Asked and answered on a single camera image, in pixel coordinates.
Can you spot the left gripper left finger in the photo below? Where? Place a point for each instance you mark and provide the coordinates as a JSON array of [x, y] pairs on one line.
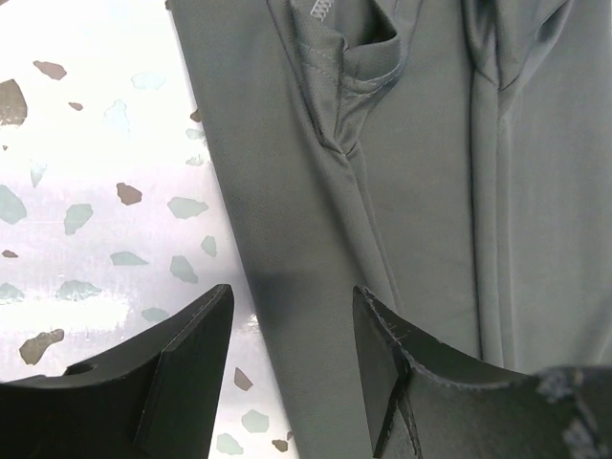
[[153, 396]]

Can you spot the dark grey t shirt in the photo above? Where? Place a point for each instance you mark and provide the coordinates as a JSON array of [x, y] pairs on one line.
[[451, 157]]

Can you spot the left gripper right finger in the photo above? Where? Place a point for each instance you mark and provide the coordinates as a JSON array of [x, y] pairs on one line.
[[425, 399]]

